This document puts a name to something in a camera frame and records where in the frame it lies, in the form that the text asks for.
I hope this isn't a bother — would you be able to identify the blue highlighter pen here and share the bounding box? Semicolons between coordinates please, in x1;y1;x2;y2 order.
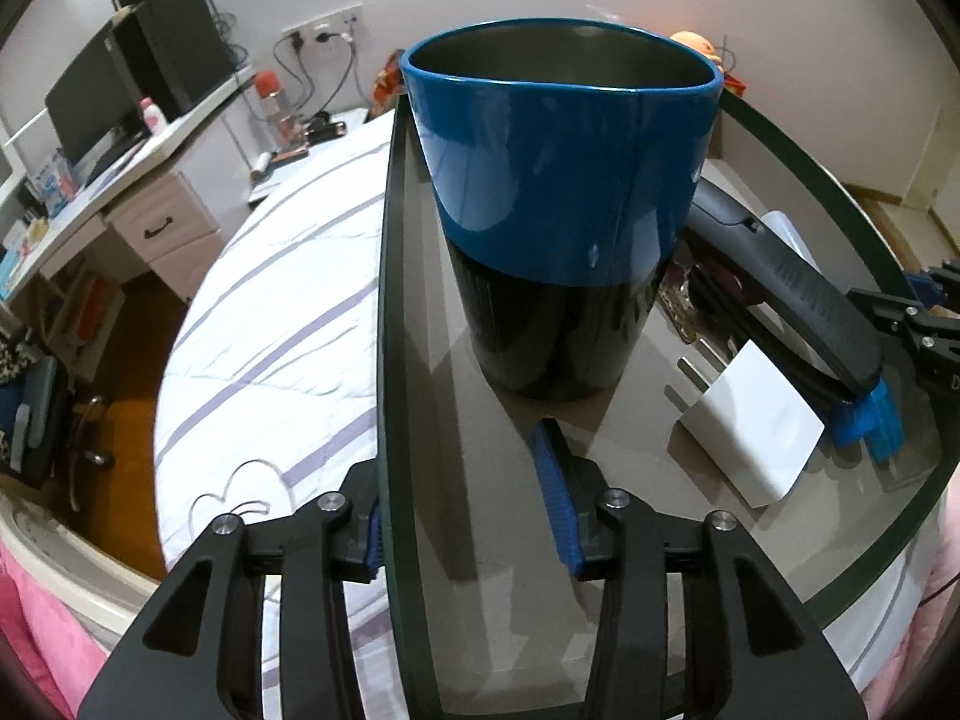
870;382;910;460

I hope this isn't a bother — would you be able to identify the black keyboard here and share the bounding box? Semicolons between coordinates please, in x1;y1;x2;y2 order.
86;139;147;185

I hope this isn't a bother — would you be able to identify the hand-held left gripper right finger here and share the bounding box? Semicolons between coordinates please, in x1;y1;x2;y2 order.
530;418;863;720

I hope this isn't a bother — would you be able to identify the clear bottle with red cap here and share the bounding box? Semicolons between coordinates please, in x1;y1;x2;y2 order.
255;69;297;143

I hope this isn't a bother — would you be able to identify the blue and white package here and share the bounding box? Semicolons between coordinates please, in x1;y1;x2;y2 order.
34;148;80;203

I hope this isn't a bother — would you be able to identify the dark green shallow box tray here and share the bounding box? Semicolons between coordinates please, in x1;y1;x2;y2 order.
377;75;960;720

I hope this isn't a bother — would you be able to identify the white nightstand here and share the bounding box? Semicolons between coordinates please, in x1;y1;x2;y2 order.
247;109;372;207

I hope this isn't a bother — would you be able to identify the black computer monitor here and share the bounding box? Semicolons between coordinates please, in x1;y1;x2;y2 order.
43;34;128;166

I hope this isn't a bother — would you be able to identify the black office chair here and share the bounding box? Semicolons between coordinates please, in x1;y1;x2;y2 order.
0;330;113;515

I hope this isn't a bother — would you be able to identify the black elongated plastic tool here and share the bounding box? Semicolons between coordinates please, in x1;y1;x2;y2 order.
686;181;886;400

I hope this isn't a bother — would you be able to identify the white wall outlet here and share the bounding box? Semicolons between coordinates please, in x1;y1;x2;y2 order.
281;6;365;46

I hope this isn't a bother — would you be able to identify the white drawer cabinet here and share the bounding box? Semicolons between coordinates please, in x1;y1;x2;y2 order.
101;165;226;308

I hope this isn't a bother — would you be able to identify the translucent tube with blue cap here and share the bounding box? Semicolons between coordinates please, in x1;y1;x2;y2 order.
757;208;893;451

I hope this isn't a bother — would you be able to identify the white power adapter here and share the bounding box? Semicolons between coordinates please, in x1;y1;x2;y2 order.
677;340;826;509

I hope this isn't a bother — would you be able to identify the colourful snack bag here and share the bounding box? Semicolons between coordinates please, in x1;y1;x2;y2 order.
371;49;410;110

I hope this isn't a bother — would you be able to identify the blue and black cylindrical cup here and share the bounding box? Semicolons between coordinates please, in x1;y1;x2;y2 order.
400;15;725;402

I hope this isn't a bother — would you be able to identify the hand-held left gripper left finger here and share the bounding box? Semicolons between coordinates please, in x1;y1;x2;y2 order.
77;461;387;720

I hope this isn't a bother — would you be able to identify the orange plush toy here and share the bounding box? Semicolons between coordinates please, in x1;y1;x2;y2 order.
670;30;725;65

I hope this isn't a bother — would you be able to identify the black computer tower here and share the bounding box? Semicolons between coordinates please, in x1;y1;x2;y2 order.
112;0;237;121

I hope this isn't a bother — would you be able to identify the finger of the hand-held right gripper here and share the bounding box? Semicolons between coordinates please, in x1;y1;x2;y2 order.
847;262;960;398

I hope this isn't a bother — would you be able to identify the pink blanket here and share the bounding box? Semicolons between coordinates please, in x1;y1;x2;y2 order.
0;540;113;720

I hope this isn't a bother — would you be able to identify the black power cable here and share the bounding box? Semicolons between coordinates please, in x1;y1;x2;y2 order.
271;34;361;121

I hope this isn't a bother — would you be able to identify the white desk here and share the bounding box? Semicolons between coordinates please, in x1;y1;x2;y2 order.
0;67;260;331

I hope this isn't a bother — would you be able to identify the cream curved bed frame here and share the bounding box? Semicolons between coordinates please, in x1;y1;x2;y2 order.
0;495;166;638

